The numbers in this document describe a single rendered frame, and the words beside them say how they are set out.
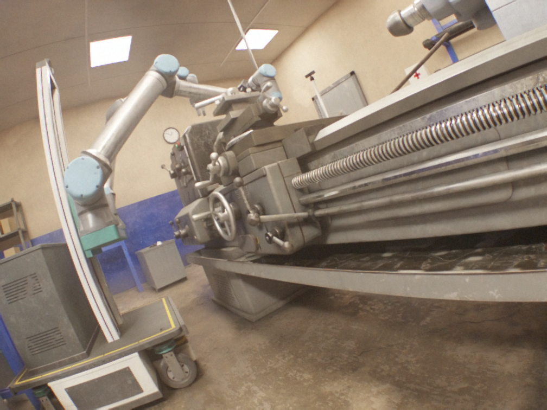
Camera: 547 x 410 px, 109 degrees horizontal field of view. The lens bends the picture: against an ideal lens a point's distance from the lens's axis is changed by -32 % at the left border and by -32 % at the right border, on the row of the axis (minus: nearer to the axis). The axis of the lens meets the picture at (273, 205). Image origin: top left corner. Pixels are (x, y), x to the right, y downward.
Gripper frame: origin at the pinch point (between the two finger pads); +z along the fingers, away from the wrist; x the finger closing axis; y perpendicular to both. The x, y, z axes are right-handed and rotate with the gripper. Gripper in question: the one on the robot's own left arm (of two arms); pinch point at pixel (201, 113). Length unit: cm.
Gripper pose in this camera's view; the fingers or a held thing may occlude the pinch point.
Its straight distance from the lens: 224.1
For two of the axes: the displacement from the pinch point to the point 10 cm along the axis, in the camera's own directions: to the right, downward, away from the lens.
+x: -5.2, 2.2, -8.2
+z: 3.3, 9.4, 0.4
